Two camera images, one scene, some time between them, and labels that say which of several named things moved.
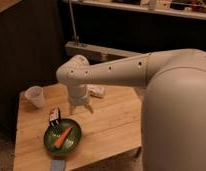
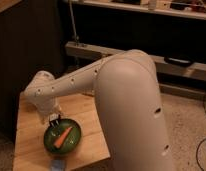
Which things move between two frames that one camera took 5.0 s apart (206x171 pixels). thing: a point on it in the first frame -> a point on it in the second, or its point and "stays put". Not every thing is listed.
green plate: (55, 132) stays put
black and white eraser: (55, 117) stays put
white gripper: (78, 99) -> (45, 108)
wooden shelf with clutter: (194, 9) stays put
